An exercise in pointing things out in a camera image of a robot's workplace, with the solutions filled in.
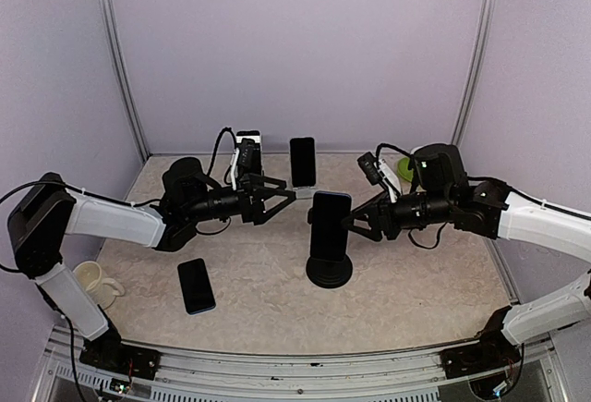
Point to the black round-base stand front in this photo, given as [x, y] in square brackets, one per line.
[328, 274]

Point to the green bowl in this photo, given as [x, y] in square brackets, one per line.
[405, 170]

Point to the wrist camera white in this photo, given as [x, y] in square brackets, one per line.
[242, 158]
[377, 172]

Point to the right aluminium corner post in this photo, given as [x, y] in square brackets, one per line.
[476, 63]

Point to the aluminium corner post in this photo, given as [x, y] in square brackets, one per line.
[476, 63]
[121, 76]

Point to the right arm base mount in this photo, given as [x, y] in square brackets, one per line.
[491, 351]

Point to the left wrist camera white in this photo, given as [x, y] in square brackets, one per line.
[242, 158]

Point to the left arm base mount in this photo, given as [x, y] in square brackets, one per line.
[108, 352]

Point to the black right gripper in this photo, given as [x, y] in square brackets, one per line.
[386, 221]

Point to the aluminium front rail frame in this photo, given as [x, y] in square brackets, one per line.
[189, 374]

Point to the cream ceramic mug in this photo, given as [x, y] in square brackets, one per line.
[102, 288]

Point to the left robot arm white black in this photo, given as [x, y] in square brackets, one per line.
[52, 209]

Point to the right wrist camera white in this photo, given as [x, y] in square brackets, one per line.
[377, 172]

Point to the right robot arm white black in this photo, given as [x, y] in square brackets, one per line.
[443, 193]

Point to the left aluminium corner post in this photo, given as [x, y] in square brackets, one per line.
[121, 76]

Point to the black phone blue edge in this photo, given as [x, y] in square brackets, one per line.
[196, 286]
[328, 238]

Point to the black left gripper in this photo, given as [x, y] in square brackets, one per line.
[255, 211]

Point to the black phone silver edge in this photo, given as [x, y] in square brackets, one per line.
[303, 162]

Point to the white folding phone stand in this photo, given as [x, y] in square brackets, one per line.
[304, 193]

